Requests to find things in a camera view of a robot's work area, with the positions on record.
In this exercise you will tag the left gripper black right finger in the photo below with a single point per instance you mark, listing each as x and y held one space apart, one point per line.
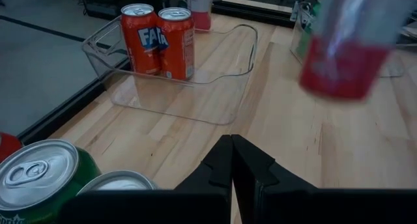
293 204

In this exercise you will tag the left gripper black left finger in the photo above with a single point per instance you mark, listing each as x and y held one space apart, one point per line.
208 201

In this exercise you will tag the white red Spindrift can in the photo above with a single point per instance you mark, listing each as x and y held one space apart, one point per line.
120 183
342 71
199 9

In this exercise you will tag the orange Fanta can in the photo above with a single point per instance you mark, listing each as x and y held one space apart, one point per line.
179 54
140 54
8 146

